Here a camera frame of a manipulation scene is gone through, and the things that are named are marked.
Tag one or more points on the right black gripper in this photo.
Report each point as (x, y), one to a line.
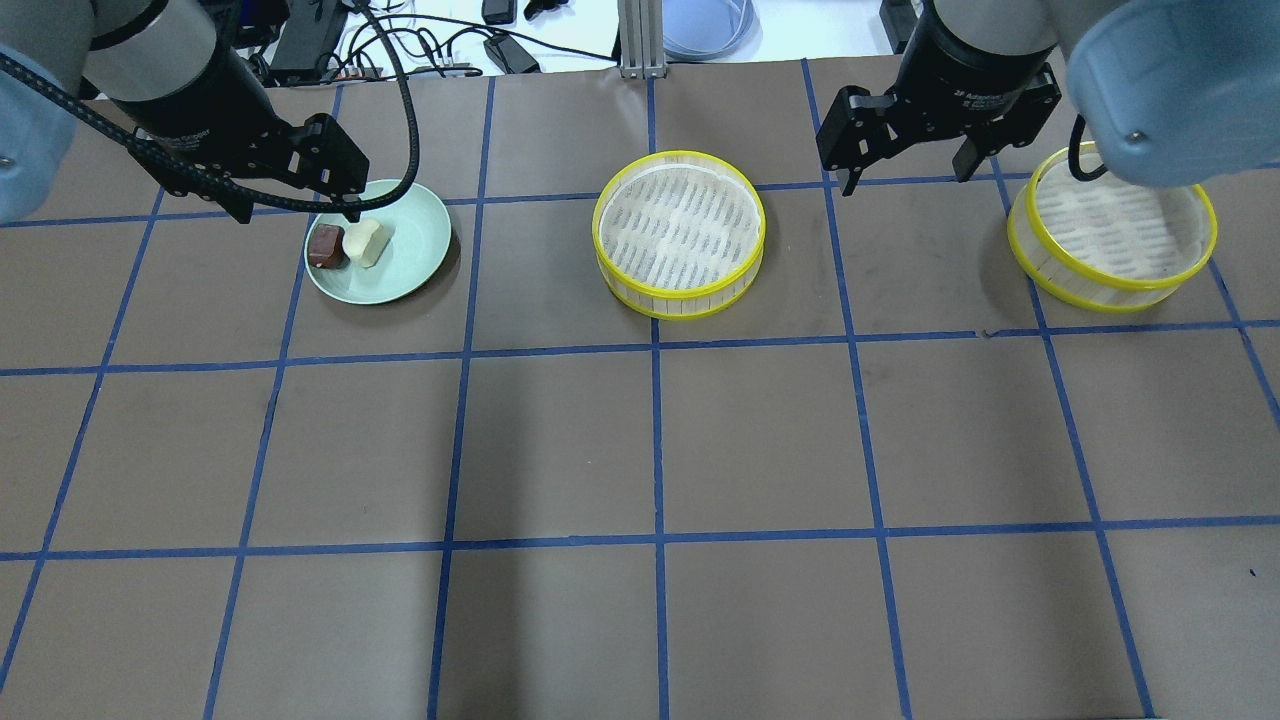
(965, 70)

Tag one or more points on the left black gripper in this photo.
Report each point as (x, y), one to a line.
(208, 122)

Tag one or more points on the blue plate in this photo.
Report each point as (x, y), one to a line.
(705, 30)

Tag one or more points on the aluminium frame post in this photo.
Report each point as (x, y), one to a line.
(640, 32)

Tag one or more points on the black power adapter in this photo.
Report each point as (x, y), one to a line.
(509, 56)

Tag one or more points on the yellow bamboo steamer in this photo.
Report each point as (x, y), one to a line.
(679, 235)
(1108, 246)

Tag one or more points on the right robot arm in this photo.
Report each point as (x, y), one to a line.
(1166, 93)

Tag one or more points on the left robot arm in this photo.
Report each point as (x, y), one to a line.
(51, 49)

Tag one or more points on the brown steamed bun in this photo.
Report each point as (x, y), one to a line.
(324, 248)

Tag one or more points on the light green plate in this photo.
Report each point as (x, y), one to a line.
(385, 255)

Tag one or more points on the white steamed bun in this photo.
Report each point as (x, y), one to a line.
(366, 241)

